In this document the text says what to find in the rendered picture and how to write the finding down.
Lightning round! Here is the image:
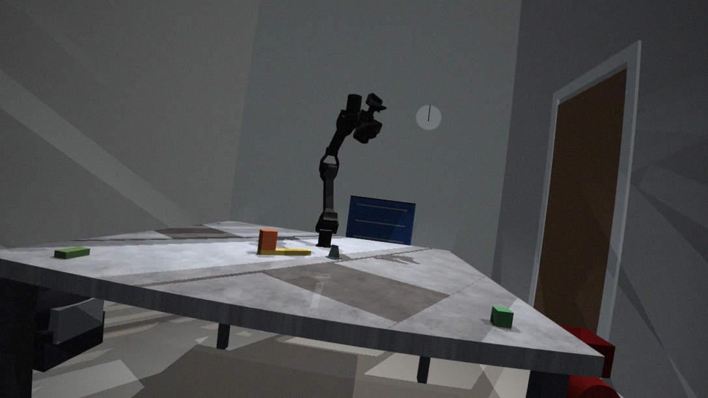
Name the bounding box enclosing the yellow bar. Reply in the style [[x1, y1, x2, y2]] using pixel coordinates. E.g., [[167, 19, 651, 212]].
[[257, 230, 311, 256]]

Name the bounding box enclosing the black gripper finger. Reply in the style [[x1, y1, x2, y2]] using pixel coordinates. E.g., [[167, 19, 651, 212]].
[[359, 123, 381, 137], [369, 98, 387, 113]]

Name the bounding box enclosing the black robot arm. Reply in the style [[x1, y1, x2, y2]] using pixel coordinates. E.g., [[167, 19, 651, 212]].
[[316, 94, 362, 248]]

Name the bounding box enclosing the green rectangular bar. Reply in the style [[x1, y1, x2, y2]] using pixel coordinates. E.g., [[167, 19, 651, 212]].
[[54, 246, 90, 259]]

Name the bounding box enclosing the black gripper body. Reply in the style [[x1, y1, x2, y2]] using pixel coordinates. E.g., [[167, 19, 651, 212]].
[[350, 93, 383, 144]]

